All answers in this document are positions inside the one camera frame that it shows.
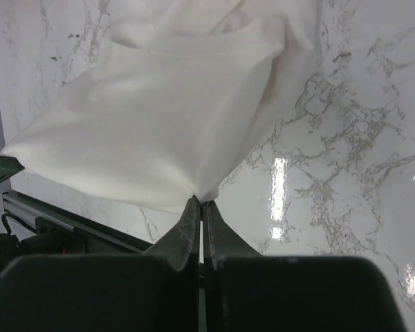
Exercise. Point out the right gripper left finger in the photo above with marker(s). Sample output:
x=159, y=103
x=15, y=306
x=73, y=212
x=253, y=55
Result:
x=79, y=279

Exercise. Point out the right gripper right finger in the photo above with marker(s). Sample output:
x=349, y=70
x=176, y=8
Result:
x=247, y=291

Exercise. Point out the white Coca-Cola t-shirt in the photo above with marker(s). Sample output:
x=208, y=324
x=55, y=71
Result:
x=180, y=94

